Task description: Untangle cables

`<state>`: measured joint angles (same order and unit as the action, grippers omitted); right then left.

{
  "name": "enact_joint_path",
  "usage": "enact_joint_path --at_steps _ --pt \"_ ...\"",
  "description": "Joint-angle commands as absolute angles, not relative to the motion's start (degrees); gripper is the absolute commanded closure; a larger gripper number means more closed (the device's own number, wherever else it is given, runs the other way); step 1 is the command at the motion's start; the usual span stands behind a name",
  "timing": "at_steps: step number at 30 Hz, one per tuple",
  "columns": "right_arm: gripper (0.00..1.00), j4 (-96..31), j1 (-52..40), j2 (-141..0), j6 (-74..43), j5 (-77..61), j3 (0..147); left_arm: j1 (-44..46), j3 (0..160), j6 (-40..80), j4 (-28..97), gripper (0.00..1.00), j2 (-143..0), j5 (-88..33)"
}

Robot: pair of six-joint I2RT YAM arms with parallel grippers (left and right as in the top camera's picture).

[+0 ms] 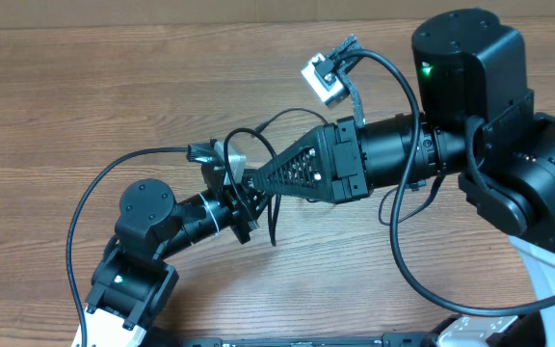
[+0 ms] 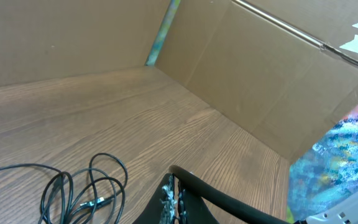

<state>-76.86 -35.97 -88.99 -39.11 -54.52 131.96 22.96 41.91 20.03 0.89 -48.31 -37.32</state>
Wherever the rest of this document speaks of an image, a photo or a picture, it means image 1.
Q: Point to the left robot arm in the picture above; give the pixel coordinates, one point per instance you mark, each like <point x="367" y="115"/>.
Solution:
<point x="133" y="280"/>

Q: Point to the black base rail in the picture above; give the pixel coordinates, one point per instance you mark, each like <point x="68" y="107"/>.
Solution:
<point x="417" y="339"/>

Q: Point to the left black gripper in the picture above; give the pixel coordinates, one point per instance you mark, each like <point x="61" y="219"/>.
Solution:
<point x="240" y="205"/>

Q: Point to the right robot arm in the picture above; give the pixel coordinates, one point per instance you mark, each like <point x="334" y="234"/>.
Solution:
<point x="471" y="114"/>

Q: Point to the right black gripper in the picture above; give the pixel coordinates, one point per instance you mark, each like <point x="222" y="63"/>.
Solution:
<point x="343" y="162"/>

